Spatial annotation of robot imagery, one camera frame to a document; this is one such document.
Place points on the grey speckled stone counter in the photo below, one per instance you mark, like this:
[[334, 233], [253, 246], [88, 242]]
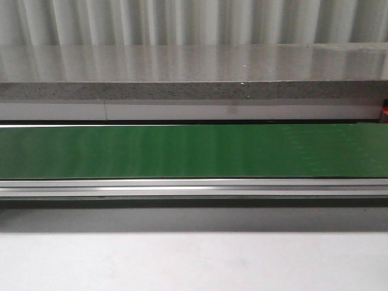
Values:
[[286, 82]]

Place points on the green conveyor belt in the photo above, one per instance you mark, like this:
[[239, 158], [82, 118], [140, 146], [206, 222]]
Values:
[[197, 151]]

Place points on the red object at right edge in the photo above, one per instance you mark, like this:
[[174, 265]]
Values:
[[384, 112]]

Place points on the grey pleated curtain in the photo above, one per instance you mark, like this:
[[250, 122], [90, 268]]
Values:
[[191, 22]]

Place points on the aluminium conveyor side rail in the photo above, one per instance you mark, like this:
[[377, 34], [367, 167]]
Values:
[[193, 193]]

